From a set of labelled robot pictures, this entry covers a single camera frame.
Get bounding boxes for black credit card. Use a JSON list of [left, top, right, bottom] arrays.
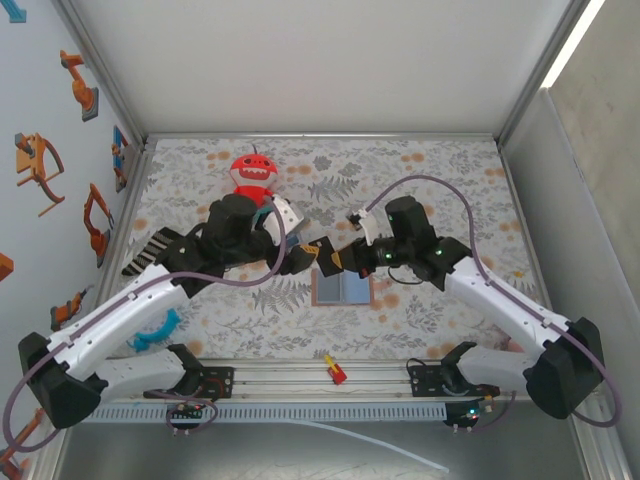
[[314, 236, 347, 279]]

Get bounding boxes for pink card holder blue pockets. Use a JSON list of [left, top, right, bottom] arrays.
[[310, 267, 375, 306]]

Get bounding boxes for red shark plush toy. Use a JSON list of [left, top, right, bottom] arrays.
[[228, 144, 278, 209]]

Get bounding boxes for floral tablecloth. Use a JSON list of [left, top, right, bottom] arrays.
[[107, 137, 550, 362]]

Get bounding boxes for black white striped sock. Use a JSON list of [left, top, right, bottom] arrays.
[[121, 227, 175, 279]]

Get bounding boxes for small red yellow toy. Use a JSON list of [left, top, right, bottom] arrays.
[[323, 354, 348, 387]]

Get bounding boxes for blue alarm clock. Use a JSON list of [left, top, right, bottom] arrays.
[[127, 308, 181, 354]]

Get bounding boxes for small circuit board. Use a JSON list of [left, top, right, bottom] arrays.
[[443, 399, 494, 429], [169, 401, 207, 420]]

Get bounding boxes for thin white tube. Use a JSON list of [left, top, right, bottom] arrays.
[[292, 418, 451, 474]]

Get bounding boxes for orange claw gripper sticker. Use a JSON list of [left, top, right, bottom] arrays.
[[13, 131, 67, 218]]

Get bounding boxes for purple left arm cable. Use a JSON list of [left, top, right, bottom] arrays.
[[1, 207, 289, 454]]

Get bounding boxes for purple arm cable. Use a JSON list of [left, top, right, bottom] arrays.
[[367, 174, 624, 429], [1, 207, 289, 454]]

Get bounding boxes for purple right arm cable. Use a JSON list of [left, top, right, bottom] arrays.
[[367, 174, 624, 429]]

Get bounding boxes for wide aluminium base rail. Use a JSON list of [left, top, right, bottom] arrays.
[[107, 355, 604, 402]]

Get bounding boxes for white slotted cable duct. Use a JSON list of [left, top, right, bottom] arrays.
[[92, 403, 448, 423]]

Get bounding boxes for short purple cable loop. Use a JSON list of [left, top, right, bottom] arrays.
[[452, 392, 516, 435], [164, 388, 222, 437]]

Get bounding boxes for aluminium frame post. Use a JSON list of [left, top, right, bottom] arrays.
[[496, 0, 595, 150], [51, 0, 151, 147]]

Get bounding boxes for blue wall sticker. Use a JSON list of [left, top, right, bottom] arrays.
[[0, 0, 29, 25]]

